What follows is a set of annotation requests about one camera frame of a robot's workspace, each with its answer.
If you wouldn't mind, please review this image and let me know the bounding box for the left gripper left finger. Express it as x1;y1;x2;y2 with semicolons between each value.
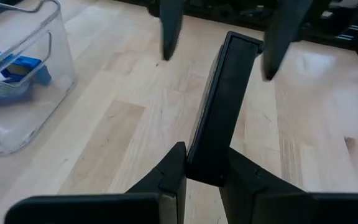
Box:
4;141;188;224

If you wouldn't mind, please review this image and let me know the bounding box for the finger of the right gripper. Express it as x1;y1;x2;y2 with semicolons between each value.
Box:
158;0;185;62
261;0;313;81

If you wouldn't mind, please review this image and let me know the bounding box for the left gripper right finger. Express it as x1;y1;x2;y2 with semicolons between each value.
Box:
219;147;358;224

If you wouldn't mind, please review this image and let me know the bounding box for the black power bank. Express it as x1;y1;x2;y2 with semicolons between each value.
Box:
185;30;264;187

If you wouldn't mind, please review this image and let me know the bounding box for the blue power bank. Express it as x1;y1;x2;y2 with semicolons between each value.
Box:
0;51;52;86

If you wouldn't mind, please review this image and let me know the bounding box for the clear plastic bin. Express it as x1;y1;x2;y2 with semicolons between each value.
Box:
0;0;78;158

